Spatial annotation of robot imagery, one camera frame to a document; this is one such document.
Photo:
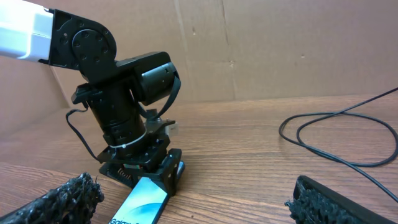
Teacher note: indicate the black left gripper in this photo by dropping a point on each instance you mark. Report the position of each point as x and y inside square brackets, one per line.
[134, 143]

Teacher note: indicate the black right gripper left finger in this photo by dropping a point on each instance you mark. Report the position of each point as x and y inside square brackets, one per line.
[73, 202]

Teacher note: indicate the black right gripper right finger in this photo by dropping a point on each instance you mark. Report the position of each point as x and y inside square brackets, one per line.
[315, 203]

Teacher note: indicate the smartphone with lit screen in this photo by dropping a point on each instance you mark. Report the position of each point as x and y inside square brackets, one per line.
[144, 205]

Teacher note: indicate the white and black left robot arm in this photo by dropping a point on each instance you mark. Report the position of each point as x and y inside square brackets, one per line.
[57, 38]

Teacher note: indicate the brown cardboard backdrop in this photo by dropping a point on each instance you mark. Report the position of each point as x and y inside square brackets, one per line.
[253, 50]

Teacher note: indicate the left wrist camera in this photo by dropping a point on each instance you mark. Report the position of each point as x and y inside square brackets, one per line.
[172, 130]

